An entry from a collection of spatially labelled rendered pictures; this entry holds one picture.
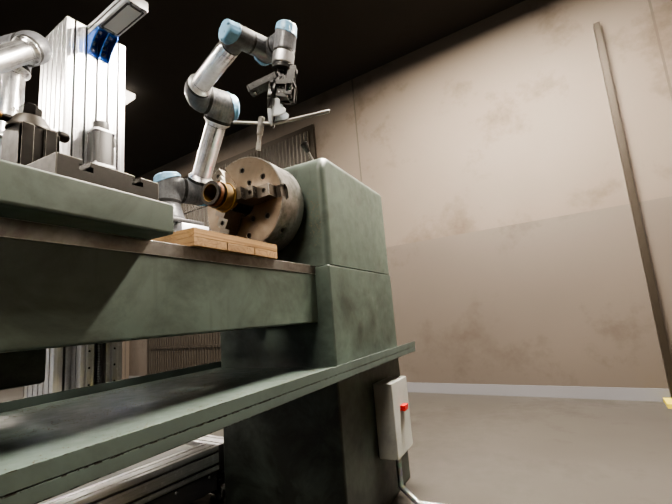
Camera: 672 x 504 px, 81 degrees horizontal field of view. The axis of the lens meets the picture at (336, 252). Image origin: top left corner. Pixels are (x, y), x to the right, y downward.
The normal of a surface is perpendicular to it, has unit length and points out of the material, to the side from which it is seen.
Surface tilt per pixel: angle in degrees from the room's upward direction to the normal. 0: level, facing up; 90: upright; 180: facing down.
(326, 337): 90
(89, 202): 90
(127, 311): 90
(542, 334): 90
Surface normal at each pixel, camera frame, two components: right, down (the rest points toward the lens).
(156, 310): 0.88, -0.15
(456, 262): -0.55, -0.10
